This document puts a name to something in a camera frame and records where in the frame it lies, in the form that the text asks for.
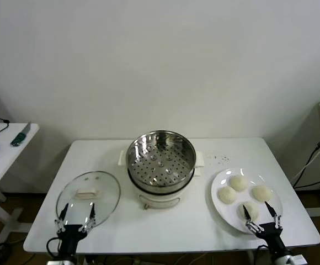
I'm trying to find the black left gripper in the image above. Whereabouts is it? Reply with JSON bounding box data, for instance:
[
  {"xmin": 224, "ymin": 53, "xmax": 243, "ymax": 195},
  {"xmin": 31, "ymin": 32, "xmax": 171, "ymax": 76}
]
[{"xmin": 54, "ymin": 202, "xmax": 96, "ymax": 259}]

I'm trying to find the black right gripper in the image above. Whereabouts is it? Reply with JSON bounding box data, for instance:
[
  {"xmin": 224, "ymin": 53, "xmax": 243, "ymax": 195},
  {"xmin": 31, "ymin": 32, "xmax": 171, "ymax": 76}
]
[{"xmin": 242, "ymin": 202, "xmax": 287, "ymax": 256}]

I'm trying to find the white steamed baozi bun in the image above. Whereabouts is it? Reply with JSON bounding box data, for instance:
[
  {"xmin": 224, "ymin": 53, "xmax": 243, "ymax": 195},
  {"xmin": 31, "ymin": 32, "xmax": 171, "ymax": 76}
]
[
  {"xmin": 237, "ymin": 201, "xmax": 260, "ymax": 221},
  {"xmin": 229, "ymin": 176, "xmax": 249, "ymax": 192},
  {"xmin": 251, "ymin": 184, "xmax": 273, "ymax": 202},
  {"xmin": 217, "ymin": 186, "xmax": 237, "ymax": 204}
]

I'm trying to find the round glass pot lid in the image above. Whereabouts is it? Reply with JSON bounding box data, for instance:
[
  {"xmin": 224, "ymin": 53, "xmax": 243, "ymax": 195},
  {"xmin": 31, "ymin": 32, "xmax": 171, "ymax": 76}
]
[{"xmin": 56, "ymin": 171, "xmax": 121, "ymax": 230}]

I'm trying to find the perforated steel steamer basket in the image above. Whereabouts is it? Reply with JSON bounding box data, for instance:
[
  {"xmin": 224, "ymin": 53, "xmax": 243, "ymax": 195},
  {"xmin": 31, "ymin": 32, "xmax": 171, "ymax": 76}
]
[{"xmin": 125, "ymin": 130, "xmax": 197, "ymax": 192}]

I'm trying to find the white round plate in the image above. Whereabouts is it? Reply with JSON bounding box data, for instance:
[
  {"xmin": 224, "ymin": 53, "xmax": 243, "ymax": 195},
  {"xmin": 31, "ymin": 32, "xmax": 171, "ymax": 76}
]
[{"xmin": 211, "ymin": 167, "xmax": 284, "ymax": 235}]

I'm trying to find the white electric cooking pot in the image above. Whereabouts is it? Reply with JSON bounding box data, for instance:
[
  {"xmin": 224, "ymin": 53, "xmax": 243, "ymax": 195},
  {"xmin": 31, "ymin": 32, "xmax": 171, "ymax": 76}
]
[{"xmin": 118, "ymin": 150, "xmax": 206, "ymax": 211}]

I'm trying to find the white side table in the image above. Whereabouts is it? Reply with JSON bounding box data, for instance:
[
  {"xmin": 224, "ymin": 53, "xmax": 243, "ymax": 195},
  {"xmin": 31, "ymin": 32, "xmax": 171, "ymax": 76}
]
[{"xmin": 0, "ymin": 123, "xmax": 40, "ymax": 246}]

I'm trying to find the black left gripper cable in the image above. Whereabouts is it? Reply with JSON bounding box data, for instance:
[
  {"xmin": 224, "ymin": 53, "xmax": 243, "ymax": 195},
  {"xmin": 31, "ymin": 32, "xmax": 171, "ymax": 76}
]
[{"xmin": 46, "ymin": 237, "xmax": 61, "ymax": 256}]

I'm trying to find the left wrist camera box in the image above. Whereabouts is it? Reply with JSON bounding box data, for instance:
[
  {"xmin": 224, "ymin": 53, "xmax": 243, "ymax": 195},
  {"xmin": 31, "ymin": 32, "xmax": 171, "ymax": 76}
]
[{"xmin": 46, "ymin": 258, "xmax": 77, "ymax": 265}]

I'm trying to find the black hanging cable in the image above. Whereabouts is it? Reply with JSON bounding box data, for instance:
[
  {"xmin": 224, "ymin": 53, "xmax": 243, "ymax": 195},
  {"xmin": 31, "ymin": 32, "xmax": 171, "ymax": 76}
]
[
  {"xmin": 290, "ymin": 147, "xmax": 320, "ymax": 186},
  {"xmin": 294, "ymin": 169, "xmax": 320, "ymax": 190}
]

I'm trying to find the green handled knife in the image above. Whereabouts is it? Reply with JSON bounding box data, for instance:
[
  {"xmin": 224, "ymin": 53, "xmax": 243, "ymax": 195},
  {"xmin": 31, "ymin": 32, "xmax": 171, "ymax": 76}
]
[{"xmin": 10, "ymin": 121, "xmax": 32, "ymax": 146}]

